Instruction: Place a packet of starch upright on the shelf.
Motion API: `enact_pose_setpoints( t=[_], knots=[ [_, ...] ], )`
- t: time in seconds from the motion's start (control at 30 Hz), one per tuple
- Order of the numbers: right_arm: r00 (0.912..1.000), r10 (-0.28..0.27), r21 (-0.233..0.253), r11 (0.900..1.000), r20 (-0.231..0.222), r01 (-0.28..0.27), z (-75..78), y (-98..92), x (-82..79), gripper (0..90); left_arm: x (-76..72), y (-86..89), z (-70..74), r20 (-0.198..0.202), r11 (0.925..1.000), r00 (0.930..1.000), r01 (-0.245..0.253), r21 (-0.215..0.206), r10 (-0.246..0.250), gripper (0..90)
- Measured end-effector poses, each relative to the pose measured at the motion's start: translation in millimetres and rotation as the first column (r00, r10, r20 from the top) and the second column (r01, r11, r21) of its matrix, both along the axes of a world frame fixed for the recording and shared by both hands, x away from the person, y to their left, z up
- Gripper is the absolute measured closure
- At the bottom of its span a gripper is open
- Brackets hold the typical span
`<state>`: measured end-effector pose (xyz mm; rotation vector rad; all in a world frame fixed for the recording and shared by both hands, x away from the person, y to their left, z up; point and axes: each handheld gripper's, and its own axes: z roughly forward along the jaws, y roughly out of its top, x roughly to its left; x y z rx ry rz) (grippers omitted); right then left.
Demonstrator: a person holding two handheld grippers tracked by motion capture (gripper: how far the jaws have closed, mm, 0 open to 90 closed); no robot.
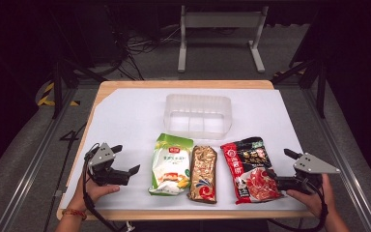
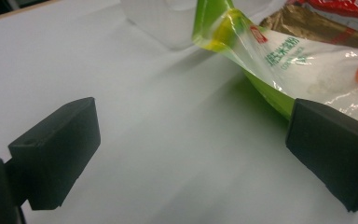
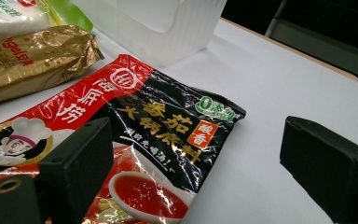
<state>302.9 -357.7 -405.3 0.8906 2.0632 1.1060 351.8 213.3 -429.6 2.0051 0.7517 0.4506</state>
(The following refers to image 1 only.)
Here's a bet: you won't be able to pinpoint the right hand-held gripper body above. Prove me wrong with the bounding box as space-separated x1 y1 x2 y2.
275 152 342 195

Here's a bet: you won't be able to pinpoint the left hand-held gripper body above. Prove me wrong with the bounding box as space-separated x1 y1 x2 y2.
86 142 133 188

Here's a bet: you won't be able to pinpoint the red food packet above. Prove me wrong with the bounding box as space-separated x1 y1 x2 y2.
220 136 285 206

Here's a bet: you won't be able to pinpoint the green and white food packet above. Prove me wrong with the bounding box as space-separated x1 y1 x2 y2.
148 132 195 197

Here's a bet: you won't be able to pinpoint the gold foil packet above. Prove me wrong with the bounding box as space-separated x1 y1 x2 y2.
187 145 218 205

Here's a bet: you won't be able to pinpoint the clear plastic container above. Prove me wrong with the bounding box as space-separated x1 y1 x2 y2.
163 93 233 141

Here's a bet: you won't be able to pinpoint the person's right hand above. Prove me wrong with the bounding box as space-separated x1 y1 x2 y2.
285 173 336 220

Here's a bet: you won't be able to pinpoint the person's left hand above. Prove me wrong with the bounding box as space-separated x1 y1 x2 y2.
67 175 121 213

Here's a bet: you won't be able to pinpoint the black metal stand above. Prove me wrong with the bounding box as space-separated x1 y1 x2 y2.
48 57 108 120
270 57 328 119

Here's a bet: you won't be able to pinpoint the grey metal stand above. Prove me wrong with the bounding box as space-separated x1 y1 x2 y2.
177 4 270 74

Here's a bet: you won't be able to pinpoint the aluminium rail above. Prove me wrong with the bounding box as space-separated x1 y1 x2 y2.
302 86 371 232
0 86 78 232

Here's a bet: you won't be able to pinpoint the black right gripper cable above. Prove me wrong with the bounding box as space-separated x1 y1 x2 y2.
266 182 330 232

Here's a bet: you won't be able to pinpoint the red braided bracelet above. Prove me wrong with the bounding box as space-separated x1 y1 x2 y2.
61 208 88 221

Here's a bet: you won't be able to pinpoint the black floor cables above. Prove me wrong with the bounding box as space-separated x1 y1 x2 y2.
109 24 182 81

